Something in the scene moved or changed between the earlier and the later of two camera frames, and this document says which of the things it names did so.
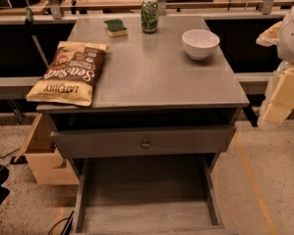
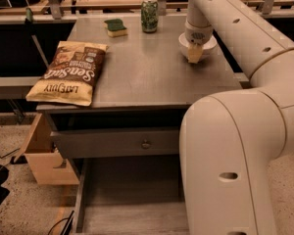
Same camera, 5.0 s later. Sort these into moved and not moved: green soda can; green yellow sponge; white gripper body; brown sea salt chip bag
Moved: white gripper body
Not moved: brown sea salt chip bag; green yellow sponge; green soda can
